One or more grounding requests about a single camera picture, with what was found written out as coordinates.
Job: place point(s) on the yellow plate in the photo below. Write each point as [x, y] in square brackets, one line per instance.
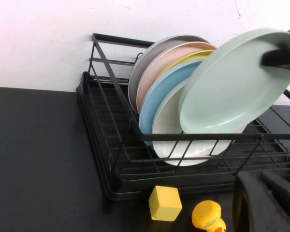
[183, 60]

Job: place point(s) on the mint green plate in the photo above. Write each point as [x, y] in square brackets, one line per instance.
[232, 91]

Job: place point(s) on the blue plate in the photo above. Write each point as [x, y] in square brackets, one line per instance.
[154, 104]

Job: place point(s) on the grey plate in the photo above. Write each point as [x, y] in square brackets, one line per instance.
[140, 79]

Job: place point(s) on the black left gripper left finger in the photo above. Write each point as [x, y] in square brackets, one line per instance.
[282, 59]

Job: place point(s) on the yellow rubber duck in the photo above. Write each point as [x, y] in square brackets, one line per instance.
[205, 215]

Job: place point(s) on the pink plate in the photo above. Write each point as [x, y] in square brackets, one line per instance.
[159, 65]

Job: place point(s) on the white plate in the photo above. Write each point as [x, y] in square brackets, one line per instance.
[166, 120]

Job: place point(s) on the yellow cube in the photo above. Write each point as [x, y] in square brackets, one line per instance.
[165, 203]

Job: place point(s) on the black plastic drip tray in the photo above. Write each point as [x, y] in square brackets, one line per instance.
[140, 187]

